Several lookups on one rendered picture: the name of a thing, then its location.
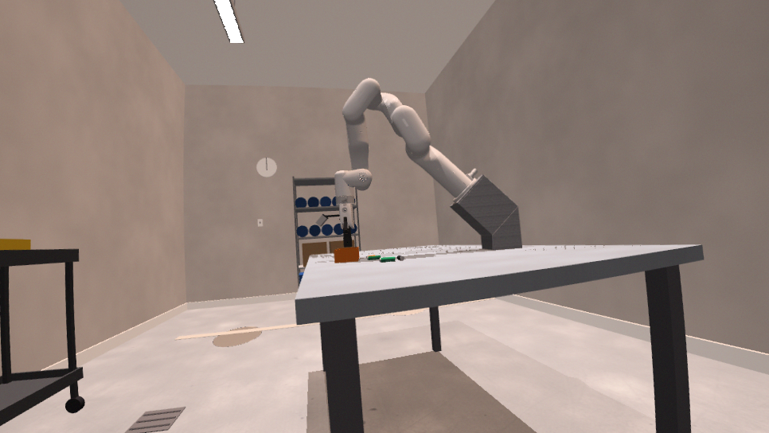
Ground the orange open bin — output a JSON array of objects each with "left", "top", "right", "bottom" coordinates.
[{"left": 334, "top": 247, "right": 359, "bottom": 263}]

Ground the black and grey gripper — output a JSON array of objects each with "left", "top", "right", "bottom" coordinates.
[{"left": 336, "top": 202, "right": 355, "bottom": 248}]

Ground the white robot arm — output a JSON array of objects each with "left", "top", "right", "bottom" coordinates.
[{"left": 334, "top": 79, "right": 478, "bottom": 204}]

